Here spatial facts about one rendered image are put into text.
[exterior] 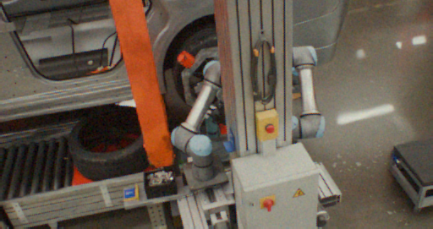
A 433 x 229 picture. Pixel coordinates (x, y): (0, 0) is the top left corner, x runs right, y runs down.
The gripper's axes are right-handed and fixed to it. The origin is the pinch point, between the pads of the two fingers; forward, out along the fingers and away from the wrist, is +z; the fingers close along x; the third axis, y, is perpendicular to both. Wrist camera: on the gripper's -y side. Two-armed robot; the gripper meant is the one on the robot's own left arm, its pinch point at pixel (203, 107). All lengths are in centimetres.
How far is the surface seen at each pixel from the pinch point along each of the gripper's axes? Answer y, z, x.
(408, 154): 49, -119, 73
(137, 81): -39, 15, -38
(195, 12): -52, 21, 30
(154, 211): 52, 8, -56
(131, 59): -54, 16, -38
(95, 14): 3, 184, 75
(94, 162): 34, 62, -54
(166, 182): 28, -1, -47
